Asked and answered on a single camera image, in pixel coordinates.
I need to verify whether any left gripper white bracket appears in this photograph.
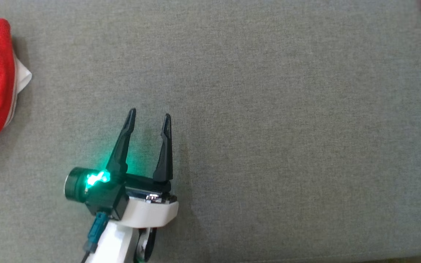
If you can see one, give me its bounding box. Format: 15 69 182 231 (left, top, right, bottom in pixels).
64 108 179 229

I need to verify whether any grey fabric sofa seat cushion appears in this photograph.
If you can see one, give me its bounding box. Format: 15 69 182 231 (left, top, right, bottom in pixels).
0 0 421 263

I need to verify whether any left black cable blue connector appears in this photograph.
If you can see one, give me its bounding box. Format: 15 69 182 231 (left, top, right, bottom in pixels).
81 211 109 263

